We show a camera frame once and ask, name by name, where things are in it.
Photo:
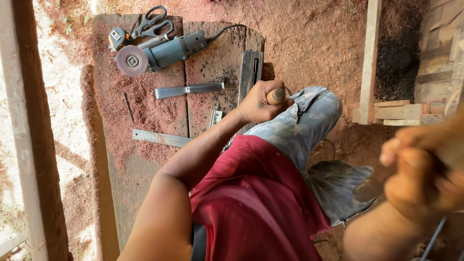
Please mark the steel ruler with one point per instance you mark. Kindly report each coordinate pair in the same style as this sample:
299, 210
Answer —
161, 138

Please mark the thin dark pencil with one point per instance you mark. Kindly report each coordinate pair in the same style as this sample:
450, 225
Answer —
128, 108

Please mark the camouflage star print trousers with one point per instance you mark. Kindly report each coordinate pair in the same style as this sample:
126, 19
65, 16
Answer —
308, 123

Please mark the person's right fingers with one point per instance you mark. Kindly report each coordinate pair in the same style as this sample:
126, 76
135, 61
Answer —
406, 145

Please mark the pile of wooden planks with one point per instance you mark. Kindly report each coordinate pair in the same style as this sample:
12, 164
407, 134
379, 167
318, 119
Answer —
440, 54

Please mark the orange black tape measure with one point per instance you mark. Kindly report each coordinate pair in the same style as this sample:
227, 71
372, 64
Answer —
118, 38

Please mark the dark wooden workpiece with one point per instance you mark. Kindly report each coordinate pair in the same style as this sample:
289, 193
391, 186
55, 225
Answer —
249, 72

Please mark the worn wooden work board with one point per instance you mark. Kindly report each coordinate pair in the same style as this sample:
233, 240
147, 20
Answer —
145, 108

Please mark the pale wooden beam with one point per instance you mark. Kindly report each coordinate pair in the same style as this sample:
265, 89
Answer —
370, 61

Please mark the grey metal cylinder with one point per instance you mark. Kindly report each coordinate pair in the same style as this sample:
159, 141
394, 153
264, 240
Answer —
154, 41

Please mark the red shirt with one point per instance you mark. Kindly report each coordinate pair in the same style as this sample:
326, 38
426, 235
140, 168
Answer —
253, 203

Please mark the weathered wooden post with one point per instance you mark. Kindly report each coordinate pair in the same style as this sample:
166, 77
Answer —
32, 145

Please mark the person's right hand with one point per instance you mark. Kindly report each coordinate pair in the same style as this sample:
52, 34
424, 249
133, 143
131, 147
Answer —
417, 188

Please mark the stack of short wood blocks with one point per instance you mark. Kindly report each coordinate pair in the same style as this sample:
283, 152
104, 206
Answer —
398, 112

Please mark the grey angle grinder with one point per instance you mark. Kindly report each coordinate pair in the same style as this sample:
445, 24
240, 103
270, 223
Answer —
170, 52

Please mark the person's left fingers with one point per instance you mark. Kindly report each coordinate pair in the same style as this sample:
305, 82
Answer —
261, 90

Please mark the thin grey rod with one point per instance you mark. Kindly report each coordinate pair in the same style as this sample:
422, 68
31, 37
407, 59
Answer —
433, 239

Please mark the person's left hand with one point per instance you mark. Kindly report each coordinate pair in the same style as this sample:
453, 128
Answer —
253, 107

